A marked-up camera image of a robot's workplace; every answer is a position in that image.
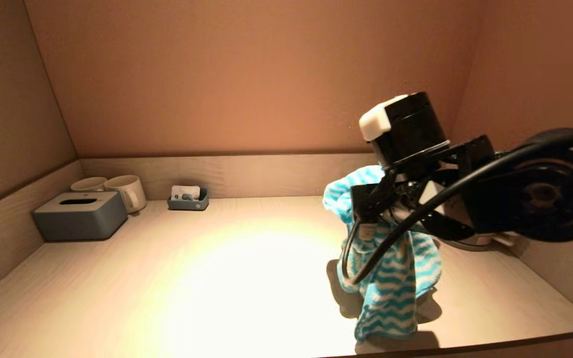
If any white mug with handle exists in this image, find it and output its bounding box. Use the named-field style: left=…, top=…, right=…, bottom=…
left=104, top=175, right=147, bottom=214

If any white mug without visible handle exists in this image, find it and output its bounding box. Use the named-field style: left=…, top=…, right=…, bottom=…
left=70, top=177, right=108, bottom=193

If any blue white striped towel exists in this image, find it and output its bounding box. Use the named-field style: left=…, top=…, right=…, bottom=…
left=322, top=166, right=442, bottom=343

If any small grey-blue tray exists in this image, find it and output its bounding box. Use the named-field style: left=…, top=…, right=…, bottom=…
left=167, top=188, right=210, bottom=211

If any black wrist camera white cap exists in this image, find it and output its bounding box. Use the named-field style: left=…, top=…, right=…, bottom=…
left=359, top=92, right=451, bottom=166

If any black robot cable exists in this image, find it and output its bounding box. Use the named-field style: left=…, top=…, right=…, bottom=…
left=341, top=142, right=573, bottom=285

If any white electric kettle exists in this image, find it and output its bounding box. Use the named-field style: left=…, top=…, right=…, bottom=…
left=440, top=231, right=517, bottom=252

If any white sachet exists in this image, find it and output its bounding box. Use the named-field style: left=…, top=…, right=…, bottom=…
left=171, top=185, right=201, bottom=201

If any grey tissue box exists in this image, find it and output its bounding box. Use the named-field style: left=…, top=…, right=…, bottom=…
left=32, top=191, right=128, bottom=242

